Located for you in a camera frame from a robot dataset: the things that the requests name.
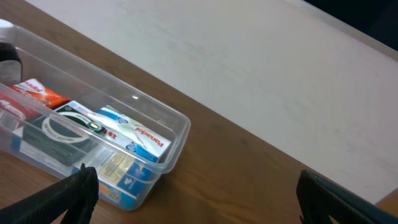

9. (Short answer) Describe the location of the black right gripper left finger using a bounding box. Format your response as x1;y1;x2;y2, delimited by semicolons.
1;164;99;224

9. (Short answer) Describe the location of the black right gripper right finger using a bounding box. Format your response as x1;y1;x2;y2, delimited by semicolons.
296;170;397;224

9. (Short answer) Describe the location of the white blue medicine box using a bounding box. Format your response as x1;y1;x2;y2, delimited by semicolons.
10;128;154;211

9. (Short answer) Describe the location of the green Zam-Buk tin box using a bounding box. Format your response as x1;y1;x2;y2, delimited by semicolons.
22;101;106;166

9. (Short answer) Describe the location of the white blue Panadol box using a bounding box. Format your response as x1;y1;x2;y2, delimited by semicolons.
86;105;171;162

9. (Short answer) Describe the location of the clear plastic container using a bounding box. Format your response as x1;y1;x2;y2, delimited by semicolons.
1;25;190;199

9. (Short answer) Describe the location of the red Panadol ActiFast box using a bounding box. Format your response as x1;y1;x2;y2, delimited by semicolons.
0;78;71;131

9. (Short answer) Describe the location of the dark bottle with white cap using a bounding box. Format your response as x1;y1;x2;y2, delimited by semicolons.
1;19;22;86

